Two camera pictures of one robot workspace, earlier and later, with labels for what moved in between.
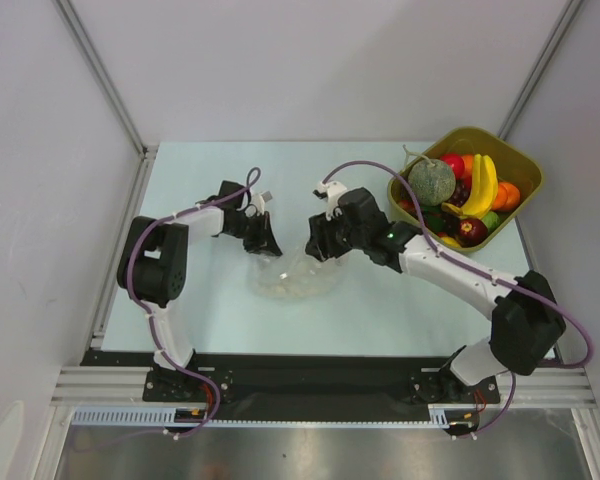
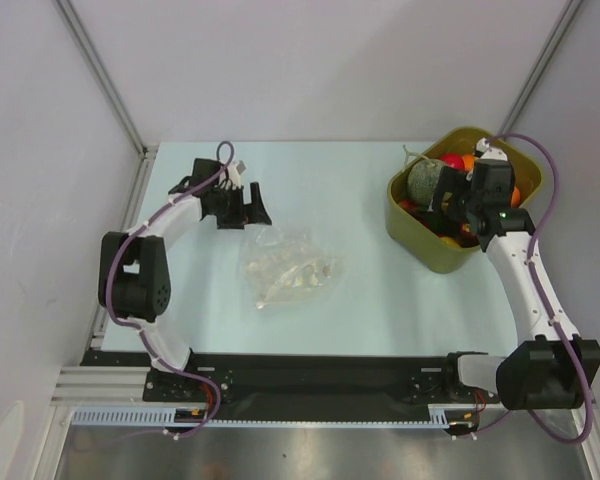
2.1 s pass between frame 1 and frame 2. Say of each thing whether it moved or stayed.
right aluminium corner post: stayed
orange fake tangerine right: stayed
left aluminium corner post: stayed
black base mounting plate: stayed
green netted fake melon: stayed
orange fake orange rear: stayed
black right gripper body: moved
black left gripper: moved
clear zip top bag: moved
